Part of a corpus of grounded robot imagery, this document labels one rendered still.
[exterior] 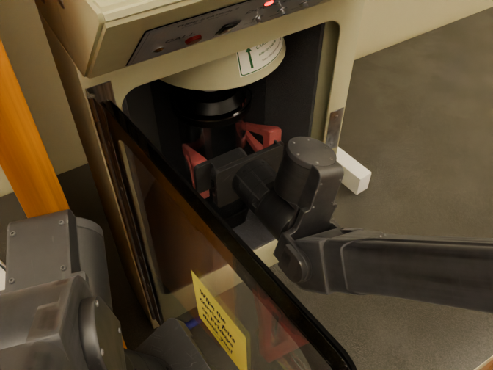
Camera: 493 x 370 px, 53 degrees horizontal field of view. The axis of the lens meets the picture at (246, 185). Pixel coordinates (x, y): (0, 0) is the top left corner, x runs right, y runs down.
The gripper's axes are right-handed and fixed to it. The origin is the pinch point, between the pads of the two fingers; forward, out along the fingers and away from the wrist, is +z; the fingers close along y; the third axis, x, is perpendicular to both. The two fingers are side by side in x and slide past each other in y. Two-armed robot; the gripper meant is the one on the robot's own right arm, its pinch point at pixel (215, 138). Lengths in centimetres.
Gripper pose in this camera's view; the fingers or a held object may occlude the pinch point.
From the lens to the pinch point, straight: 70.9
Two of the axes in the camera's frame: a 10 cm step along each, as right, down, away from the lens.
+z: -5.5, -6.0, 5.8
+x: 0.0, 7.0, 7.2
